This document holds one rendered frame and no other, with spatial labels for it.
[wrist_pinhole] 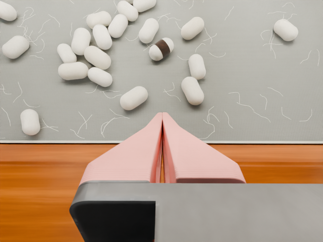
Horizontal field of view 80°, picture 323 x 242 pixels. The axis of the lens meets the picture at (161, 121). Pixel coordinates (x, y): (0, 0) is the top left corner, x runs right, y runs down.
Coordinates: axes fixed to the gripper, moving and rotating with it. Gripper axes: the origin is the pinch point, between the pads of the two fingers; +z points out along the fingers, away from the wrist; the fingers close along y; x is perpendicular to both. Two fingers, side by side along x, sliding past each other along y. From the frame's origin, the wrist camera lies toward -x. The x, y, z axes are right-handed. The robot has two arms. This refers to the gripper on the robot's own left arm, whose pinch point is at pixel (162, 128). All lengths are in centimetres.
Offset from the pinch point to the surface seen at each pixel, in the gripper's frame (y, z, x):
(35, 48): 17.7, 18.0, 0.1
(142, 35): 2.6, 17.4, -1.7
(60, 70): 12.6, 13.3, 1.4
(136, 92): 3.1, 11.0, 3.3
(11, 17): 20.9, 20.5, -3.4
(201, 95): -4.6, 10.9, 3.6
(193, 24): -4.1, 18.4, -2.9
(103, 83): 7.4, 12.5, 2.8
